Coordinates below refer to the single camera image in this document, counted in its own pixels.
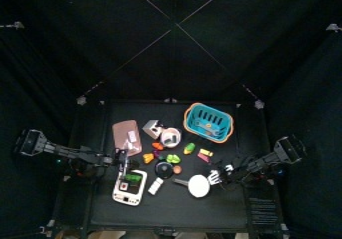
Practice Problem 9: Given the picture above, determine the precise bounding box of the green toy vegetable piece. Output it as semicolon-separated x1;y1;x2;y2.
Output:
124;173;143;183

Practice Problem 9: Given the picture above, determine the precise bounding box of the tall white block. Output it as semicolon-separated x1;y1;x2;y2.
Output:
121;141;136;153

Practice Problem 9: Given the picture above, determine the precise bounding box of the white toy frying pan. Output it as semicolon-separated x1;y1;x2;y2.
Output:
171;174;211;199

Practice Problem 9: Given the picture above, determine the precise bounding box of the orange yellow toy pepper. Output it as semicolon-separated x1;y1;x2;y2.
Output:
141;152;155;165

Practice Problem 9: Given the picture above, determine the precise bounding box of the yellow toy block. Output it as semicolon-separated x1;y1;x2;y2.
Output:
198;148;215;158

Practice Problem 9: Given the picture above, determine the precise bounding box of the black round toy lid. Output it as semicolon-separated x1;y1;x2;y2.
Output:
153;161;175;180

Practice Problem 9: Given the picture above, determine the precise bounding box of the pink plastic tray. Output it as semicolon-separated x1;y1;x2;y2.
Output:
111;119;144;157

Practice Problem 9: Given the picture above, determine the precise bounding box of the white rectangular box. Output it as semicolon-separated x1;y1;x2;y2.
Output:
147;177;165;196

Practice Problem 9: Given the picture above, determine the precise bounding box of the light green toy lettuce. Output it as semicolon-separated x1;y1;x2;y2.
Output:
164;153;183;165

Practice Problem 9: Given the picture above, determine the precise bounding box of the green yellow toy corn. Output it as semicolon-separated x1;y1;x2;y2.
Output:
183;142;196;156

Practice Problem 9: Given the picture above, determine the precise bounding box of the white toy knife block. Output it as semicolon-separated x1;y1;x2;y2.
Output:
141;119;164;140

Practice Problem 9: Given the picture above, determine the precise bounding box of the white toy pot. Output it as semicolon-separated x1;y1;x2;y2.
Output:
159;126;183;149

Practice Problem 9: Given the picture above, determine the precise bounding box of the printed label sticker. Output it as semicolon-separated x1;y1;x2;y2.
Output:
247;197;279;227

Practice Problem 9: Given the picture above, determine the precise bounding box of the grey toy wrench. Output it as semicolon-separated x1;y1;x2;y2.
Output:
194;121;223;137

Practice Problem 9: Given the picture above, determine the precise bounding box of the teal basket with orange rim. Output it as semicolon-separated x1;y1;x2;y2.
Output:
183;102;235;144

